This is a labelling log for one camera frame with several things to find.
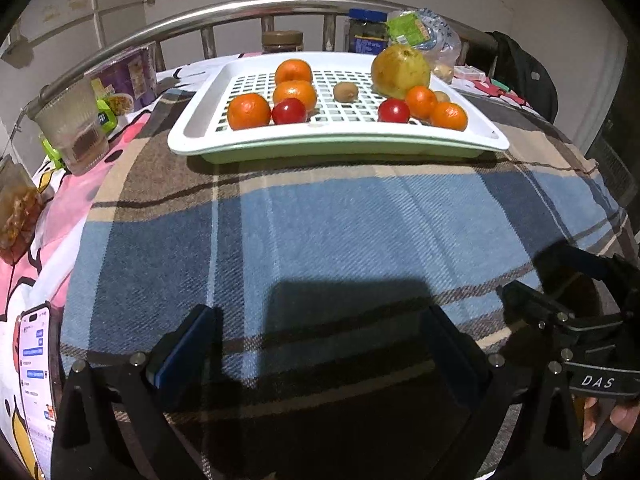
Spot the black bag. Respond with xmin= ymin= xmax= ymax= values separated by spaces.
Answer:
xmin=490 ymin=32 xmax=559 ymax=124

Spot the clear plastic cup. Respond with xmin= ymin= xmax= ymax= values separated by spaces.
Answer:
xmin=27 ymin=79 xmax=112 ymax=177

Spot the glass jar with pickles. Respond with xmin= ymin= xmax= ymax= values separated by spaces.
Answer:
xmin=0 ymin=155 xmax=43 ymax=264

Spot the purple snack package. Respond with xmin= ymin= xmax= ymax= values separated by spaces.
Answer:
xmin=86 ymin=44 xmax=157 ymax=116

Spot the person's right hand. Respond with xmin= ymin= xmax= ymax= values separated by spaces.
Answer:
xmin=582 ymin=396 xmax=639 ymax=457

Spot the green plastic container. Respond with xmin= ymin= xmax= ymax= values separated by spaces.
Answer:
xmin=40 ymin=99 xmax=117 ymax=176

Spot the metal bed rail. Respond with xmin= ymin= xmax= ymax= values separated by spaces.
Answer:
xmin=8 ymin=0 xmax=501 ymax=122

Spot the blue plaid blanket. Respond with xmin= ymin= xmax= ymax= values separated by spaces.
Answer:
xmin=61 ymin=90 xmax=638 ymax=479

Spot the white small box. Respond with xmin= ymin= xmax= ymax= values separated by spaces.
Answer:
xmin=454 ymin=65 xmax=487 ymax=82

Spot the brown kiwi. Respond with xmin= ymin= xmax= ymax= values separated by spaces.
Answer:
xmin=333 ymin=81 xmax=359 ymax=103
xmin=435 ymin=91 xmax=450 ymax=103

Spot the large orange mandarin front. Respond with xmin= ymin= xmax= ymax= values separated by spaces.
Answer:
xmin=272 ymin=80 xmax=317 ymax=113

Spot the pink cartoon bedsheet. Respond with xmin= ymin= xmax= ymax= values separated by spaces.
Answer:
xmin=1 ymin=58 xmax=288 ymax=460

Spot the brown lid jar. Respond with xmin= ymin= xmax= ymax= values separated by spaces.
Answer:
xmin=262 ymin=30 xmax=304 ymax=53

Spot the large red tomato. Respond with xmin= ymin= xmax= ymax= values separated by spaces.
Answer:
xmin=271 ymin=98 xmax=308 ymax=125

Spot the large yellow-green pear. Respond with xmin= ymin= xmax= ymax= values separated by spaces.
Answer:
xmin=371 ymin=44 xmax=431 ymax=100

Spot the small red cherry tomato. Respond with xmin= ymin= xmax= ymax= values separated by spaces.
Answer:
xmin=378 ymin=99 xmax=411 ymax=124

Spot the white perforated plastic tray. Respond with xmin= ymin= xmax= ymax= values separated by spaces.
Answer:
xmin=167 ymin=52 xmax=510 ymax=164

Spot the smartphone with lit screen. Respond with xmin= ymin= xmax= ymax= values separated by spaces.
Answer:
xmin=17 ymin=301 xmax=58 ymax=479

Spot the small orange mandarin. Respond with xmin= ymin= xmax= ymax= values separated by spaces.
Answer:
xmin=405 ymin=86 xmax=438 ymax=122
xmin=430 ymin=102 xmax=469 ymax=131

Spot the blue lid dark jar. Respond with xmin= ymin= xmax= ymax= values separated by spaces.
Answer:
xmin=345 ymin=8 xmax=388 ymax=55

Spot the plastic bag green label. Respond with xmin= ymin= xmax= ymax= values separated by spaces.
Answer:
xmin=386 ymin=8 xmax=462 ymax=84

